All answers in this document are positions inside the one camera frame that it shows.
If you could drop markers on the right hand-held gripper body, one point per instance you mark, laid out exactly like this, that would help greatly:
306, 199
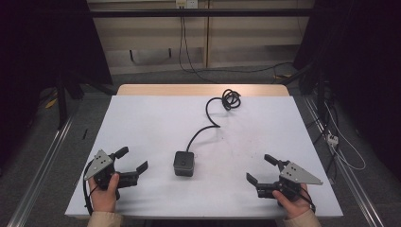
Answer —
296, 175

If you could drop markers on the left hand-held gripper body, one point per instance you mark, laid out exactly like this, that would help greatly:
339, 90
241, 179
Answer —
98, 164

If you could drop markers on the black power adapter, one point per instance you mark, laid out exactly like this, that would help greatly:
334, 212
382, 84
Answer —
183, 163

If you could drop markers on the person's right hand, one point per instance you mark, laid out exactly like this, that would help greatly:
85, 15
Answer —
296, 208

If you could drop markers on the person's left hand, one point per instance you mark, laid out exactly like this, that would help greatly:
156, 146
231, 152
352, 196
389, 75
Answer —
103, 200

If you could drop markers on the small black floor piece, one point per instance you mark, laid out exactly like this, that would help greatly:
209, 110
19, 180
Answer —
84, 134

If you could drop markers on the white table mat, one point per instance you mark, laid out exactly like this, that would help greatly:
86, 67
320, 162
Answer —
252, 126

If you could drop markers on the black metal stand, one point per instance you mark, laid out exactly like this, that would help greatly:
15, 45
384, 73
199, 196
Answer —
61, 104

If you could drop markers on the yellow floor tape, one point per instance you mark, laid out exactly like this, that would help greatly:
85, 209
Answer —
51, 103

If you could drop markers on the wooden table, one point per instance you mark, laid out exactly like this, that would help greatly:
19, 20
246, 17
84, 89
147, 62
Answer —
201, 90

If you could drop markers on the black curtain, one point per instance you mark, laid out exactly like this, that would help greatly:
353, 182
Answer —
362, 63
38, 56

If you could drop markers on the black horizontal bar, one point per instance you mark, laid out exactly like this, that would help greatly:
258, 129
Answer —
201, 13

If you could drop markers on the aluminium floor rail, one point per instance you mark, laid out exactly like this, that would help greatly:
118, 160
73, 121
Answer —
41, 170
350, 176

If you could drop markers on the white wall outlet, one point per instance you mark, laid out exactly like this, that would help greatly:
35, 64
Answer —
186, 3

